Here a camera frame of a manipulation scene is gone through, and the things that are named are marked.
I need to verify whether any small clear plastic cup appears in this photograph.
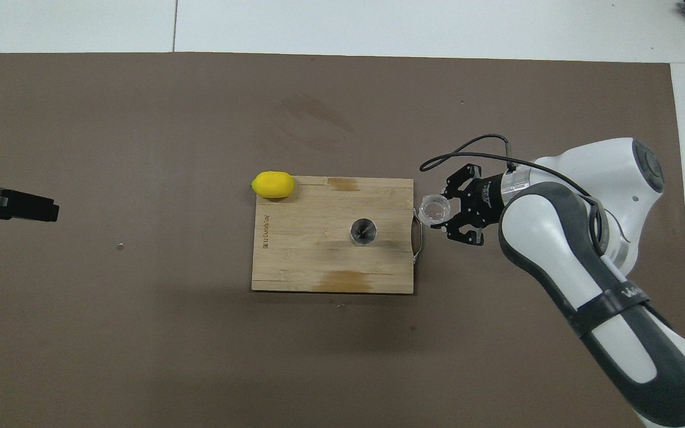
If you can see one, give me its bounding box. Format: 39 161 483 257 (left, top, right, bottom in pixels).
420 194 451 225

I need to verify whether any wooden cutting board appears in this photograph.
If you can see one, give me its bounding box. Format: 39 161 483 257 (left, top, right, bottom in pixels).
252 176 423 295

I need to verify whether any yellow lemon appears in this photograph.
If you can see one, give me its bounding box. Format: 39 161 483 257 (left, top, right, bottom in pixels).
251 171 296 199

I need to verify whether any brown paper table mat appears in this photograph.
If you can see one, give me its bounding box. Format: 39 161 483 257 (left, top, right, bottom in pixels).
0 52 685 428

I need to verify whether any metal double cone jigger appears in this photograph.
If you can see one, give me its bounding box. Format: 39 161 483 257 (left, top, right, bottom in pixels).
350 218 378 246

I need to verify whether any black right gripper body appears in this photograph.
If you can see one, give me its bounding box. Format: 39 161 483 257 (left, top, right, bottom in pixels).
466 174 507 226

